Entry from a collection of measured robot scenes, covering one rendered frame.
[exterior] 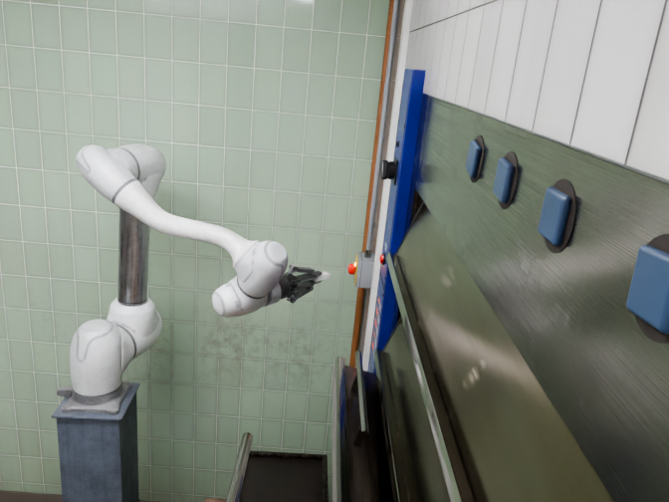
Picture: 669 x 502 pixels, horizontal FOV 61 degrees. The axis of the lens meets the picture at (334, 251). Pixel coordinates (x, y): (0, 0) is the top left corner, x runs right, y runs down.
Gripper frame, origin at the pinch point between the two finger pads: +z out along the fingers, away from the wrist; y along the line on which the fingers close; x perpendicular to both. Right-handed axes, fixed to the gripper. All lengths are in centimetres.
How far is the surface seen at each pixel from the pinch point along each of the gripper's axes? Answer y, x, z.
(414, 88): -65, 43, -18
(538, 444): -37, 110, -81
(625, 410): -49, 119, -91
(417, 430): -7, 79, -51
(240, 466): 28, 33, -56
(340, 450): 2, 67, -58
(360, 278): 1.3, 6.6, 13.2
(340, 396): 2, 54, -45
